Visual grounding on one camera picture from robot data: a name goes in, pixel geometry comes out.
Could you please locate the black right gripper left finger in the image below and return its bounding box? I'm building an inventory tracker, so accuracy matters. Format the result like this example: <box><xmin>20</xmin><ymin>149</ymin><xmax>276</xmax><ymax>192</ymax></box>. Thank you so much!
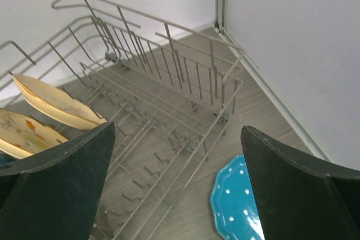
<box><xmin>1</xmin><ymin>122</ymin><xmax>115</xmax><ymax>239</ymax></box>

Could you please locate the cream plate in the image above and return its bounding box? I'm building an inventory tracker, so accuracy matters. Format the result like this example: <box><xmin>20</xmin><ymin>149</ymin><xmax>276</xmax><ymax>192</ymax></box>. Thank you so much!
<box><xmin>12</xmin><ymin>74</ymin><xmax>107</xmax><ymax>130</ymax></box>
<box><xmin>1</xmin><ymin>108</ymin><xmax>68</xmax><ymax>159</ymax></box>

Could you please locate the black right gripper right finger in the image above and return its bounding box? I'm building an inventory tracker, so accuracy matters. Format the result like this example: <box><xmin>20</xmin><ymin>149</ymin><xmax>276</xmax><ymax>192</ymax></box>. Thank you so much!
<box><xmin>241</xmin><ymin>126</ymin><xmax>359</xmax><ymax>239</ymax></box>

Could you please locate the cream plate front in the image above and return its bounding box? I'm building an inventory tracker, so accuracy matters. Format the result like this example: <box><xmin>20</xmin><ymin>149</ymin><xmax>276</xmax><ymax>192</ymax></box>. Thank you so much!
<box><xmin>1</xmin><ymin>108</ymin><xmax>68</xmax><ymax>159</ymax></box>

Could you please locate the cream plate rear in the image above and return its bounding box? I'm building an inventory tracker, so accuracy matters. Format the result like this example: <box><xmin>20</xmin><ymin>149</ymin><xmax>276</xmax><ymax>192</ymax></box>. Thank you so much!
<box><xmin>12</xmin><ymin>74</ymin><xmax>107</xmax><ymax>130</ymax></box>

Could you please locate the grey wire dish rack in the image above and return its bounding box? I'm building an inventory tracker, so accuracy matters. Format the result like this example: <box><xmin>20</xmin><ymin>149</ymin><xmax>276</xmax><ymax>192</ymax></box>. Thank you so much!
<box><xmin>1</xmin><ymin>0</ymin><xmax>242</xmax><ymax>239</ymax></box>

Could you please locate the blue polka dot plate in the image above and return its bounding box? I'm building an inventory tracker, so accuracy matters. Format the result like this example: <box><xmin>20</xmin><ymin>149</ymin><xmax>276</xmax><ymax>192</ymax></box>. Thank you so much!
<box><xmin>210</xmin><ymin>155</ymin><xmax>265</xmax><ymax>240</ymax></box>

